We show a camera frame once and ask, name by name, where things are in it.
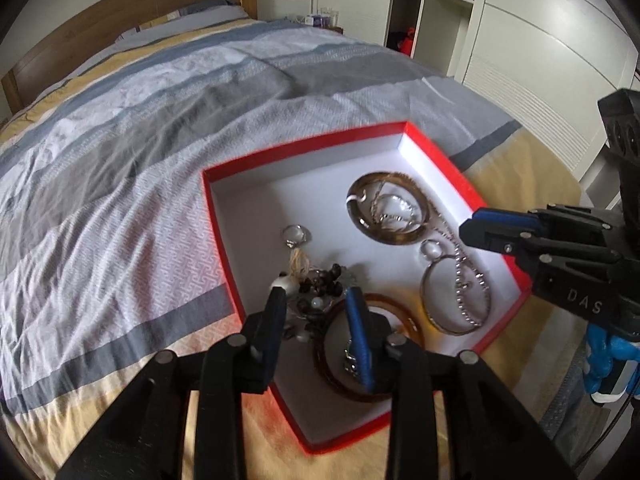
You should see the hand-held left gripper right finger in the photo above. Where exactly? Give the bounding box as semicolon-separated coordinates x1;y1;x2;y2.
345;286;578;480

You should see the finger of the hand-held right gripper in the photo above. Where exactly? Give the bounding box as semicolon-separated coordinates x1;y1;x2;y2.
470;205;621;235
459;217;626;273

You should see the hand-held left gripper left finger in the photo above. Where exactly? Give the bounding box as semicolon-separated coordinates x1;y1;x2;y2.
57;286;290;480

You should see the small silver ornament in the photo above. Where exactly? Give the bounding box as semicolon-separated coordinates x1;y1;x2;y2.
342;340;363;378

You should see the rhinestone chain bracelet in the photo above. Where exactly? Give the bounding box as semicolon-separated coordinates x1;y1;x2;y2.
432;215;493;328

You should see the dark beaded bracelet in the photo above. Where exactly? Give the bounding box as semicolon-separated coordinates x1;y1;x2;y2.
282;262;358;343

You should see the beige tassel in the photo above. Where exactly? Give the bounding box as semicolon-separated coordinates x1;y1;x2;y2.
289;247;311;281

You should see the silver pendant necklace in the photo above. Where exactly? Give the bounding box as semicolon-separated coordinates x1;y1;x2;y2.
367;180;426;233

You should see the silver ring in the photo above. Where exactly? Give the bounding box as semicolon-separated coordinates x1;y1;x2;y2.
282;224;313;251

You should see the dark brown bangle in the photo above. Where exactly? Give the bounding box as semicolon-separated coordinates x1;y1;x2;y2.
347;171;433;247

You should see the red cardboard box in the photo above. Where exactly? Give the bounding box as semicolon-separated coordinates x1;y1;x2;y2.
201;120;535;457

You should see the person's right hand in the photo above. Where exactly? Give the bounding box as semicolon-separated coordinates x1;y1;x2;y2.
582;324;640;403

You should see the amber orange bangle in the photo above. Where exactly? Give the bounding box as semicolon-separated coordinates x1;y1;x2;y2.
314;294;426;403

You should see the thin silver bangle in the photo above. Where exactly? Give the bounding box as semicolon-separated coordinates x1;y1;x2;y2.
421;252;493;335

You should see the white wardrobe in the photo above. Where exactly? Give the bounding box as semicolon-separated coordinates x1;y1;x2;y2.
385;0;640;196

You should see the striped blue yellow blanket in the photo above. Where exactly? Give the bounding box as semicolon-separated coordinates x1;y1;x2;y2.
0;2;586;480

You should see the cluster of small bottles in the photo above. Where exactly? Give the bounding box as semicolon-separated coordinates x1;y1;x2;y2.
304;7;345;32

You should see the grey blue pillow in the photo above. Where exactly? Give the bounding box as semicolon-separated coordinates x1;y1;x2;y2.
117;0;250;43

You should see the wooden headboard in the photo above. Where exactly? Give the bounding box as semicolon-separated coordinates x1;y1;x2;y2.
0;0;258;116

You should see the black cable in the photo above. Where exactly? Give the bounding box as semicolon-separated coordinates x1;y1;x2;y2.
570;375;640;480

